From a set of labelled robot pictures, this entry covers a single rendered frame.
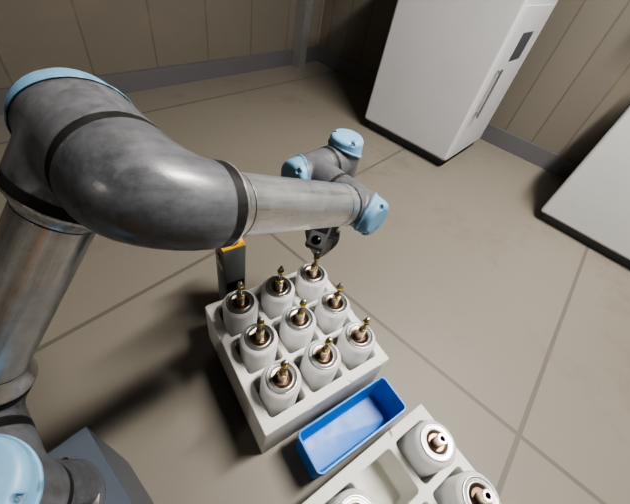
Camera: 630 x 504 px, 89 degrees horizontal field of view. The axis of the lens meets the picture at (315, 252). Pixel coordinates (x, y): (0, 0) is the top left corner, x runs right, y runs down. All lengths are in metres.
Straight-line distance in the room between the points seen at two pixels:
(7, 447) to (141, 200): 0.36
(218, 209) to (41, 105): 0.18
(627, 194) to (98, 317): 2.30
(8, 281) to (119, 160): 0.22
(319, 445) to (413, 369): 0.41
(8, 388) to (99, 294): 0.76
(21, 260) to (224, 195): 0.24
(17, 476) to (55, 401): 0.64
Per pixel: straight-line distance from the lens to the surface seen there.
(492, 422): 1.28
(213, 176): 0.32
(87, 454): 0.77
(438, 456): 0.86
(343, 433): 1.06
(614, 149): 2.11
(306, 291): 0.99
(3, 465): 0.56
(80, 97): 0.39
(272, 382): 0.81
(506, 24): 2.09
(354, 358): 0.91
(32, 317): 0.51
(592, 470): 1.44
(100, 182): 0.31
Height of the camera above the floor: 1.00
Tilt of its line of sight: 46 degrees down
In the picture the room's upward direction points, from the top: 13 degrees clockwise
